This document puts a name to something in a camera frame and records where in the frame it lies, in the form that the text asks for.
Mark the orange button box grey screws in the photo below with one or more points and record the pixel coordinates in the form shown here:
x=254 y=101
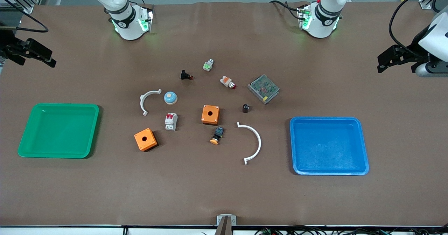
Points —
x=210 y=115

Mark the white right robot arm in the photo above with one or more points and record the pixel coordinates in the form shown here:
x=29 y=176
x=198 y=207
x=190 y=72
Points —
x=129 y=25

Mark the large white plastic arc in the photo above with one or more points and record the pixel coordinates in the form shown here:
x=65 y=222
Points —
x=259 y=142

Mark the red indicator light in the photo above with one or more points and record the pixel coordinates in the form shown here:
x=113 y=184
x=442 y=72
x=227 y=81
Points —
x=226 y=81

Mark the orange button box plain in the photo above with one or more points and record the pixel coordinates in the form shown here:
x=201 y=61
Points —
x=145 y=139

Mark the small black capacitor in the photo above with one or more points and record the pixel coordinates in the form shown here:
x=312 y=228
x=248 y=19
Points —
x=246 y=108

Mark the small white plastic arc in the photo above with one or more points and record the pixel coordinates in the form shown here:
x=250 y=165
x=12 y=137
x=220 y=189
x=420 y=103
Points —
x=141 y=103

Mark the white circuit breaker red switch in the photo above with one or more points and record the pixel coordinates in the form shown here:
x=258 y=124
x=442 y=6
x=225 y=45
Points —
x=171 y=122

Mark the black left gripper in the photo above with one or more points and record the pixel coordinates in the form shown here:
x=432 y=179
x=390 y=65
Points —
x=412 y=50

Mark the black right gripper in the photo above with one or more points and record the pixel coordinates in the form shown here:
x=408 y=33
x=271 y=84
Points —
x=7 y=42

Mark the metal mesh power supply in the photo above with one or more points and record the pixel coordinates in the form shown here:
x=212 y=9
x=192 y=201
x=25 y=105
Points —
x=263 y=89

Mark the brown table mat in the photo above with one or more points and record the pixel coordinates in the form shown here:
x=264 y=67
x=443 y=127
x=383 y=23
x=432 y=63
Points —
x=210 y=186

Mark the green indicator light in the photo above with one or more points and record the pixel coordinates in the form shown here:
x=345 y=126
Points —
x=208 y=65

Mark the blue dome buzzer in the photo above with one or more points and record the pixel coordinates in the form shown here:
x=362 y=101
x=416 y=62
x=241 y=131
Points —
x=170 y=98

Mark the grey metal table bracket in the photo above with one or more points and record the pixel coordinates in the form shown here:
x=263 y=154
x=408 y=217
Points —
x=220 y=218

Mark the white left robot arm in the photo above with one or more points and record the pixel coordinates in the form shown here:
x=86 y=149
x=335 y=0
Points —
x=320 y=25

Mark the blue plastic tray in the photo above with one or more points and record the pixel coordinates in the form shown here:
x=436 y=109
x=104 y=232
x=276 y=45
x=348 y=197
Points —
x=329 y=145

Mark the dark pointed camera post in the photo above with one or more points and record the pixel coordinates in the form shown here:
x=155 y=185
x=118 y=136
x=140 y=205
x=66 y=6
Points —
x=224 y=228

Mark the black pushbutton orange cap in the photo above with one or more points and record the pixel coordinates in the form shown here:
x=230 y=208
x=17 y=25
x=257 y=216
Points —
x=217 y=135

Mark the green plastic tray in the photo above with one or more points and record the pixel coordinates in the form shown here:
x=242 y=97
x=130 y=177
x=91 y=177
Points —
x=57 y=131

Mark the black pushbutton red tip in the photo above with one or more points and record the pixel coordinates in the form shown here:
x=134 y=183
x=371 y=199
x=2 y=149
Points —
x=184 y=75

